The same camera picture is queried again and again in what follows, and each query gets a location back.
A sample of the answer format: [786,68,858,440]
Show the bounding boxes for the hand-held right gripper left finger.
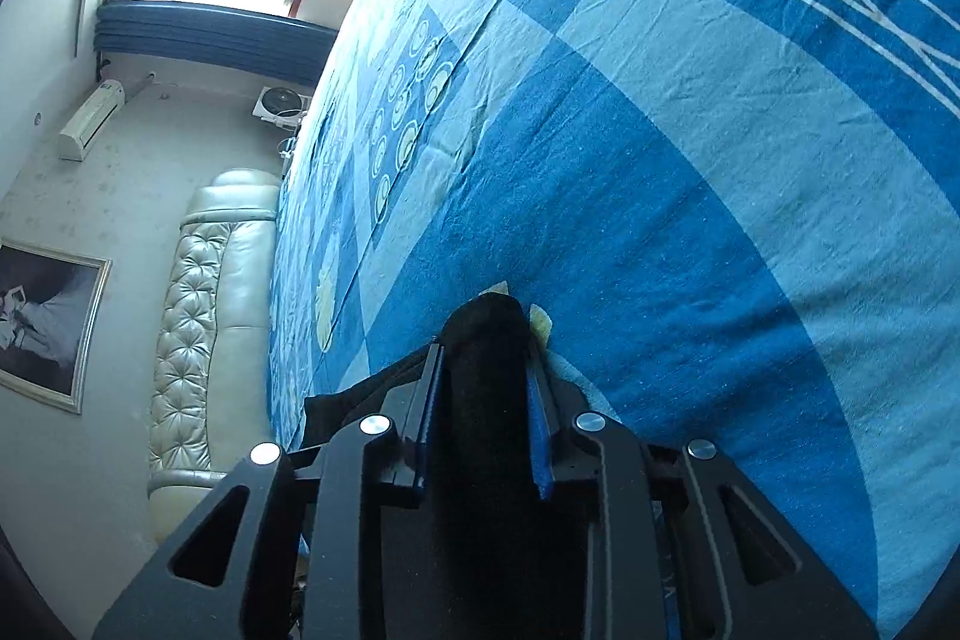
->
[91,343,443,640]

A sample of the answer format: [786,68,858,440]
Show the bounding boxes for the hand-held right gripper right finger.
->
[525,364,882,640]

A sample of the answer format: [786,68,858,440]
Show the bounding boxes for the black pants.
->
[302,295,623,640]

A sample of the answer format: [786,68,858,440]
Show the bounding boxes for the cream tufted leather headboard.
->
[146,167,282,545]

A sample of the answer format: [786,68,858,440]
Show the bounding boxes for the blue patterned bed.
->
[266,0,960,640]

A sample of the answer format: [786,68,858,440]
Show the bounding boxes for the white box fan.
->
[251,85,312,128]

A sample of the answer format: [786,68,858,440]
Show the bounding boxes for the blue curtain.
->
[94,1,340,86]

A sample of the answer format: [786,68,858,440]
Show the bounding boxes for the framed wall picture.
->
[0,237,113,414]

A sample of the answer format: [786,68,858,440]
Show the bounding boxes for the white wall air conditioner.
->
[58,79,125,163]

